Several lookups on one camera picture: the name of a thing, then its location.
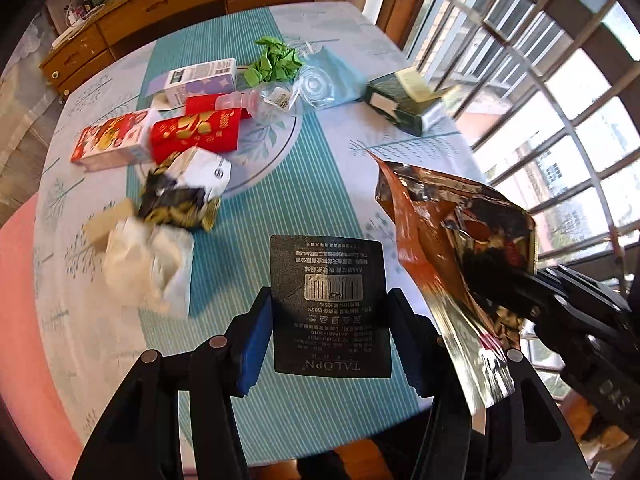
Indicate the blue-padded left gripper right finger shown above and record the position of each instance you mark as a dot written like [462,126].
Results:
[526,436]

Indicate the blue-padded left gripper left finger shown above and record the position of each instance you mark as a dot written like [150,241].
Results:
[137,436]

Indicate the red foil snack bag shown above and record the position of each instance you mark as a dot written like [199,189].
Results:
[460,241]

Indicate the black package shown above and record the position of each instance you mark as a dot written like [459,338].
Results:
[328,297]

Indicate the dark green cigarette box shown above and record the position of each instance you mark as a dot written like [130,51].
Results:
[404,99]

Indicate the pink bed sheet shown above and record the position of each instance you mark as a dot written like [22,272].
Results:
[27,388]

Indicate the white crumpled paper bag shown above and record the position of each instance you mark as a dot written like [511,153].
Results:
[150,267]

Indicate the beige small box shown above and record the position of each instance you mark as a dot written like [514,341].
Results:
[98,228]

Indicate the black gold crumpled wrapper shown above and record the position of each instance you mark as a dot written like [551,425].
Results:
[185,190]

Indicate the tree patterned blue tablecloth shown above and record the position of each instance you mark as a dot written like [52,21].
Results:
[311,175]

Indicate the window metal security grille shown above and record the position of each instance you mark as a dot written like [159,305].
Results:
[546,94]

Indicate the red white milk carton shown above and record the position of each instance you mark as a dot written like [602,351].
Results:
[120,141]

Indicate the red gold packet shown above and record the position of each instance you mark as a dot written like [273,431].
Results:
[216,132]

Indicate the light blue plastic bag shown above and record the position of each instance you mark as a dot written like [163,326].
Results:
[349,84]

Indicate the white purple small box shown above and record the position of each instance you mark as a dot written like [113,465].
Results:
[202,79]

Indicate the clear plastic cup lid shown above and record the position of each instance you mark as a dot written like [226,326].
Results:
[315,86]

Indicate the white lace covered furniture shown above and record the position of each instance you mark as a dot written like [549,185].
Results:
[26,94]

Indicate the green crumpled paper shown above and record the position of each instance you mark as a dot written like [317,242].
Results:
[278,63]

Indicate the wooden dresser with drawers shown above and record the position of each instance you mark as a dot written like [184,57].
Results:
[121,26]

